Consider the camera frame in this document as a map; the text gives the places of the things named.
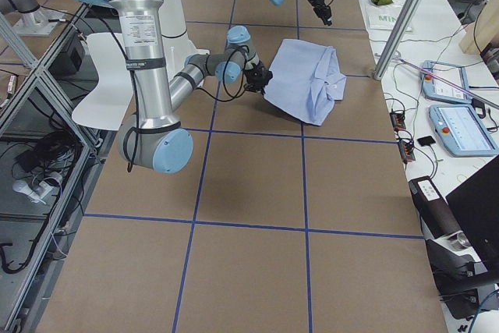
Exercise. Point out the white curved plastic sheet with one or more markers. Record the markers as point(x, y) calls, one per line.
point(106, 105)

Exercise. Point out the white pedestal column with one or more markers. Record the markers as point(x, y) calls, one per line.
point(176, 41)

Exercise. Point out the light blue striped shirt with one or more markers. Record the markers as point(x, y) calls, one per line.
point(306, 82)

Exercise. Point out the near blue teach pendant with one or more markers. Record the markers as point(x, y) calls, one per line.
point(461, 131)

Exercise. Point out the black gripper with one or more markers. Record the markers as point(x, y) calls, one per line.
point(319, 1)
point(258, 75)

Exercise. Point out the black cylinder device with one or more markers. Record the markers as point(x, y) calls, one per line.
point(432, 207)

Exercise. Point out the black laptop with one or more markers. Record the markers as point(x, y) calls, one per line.
point(474, 205)

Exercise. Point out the orange black usb hub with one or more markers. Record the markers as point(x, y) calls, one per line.
point(398, 121)

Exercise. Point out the aluminium frame post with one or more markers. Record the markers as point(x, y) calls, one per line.
point(408, 10)

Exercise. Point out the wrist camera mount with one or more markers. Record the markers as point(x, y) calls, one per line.
point(257, 84)

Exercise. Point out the wooden board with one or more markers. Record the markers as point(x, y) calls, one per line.
point(484, 30)

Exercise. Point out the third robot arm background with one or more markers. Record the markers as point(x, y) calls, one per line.
point(34, 20)

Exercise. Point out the clear bag green lettering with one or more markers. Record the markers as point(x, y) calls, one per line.
point(382, 17)

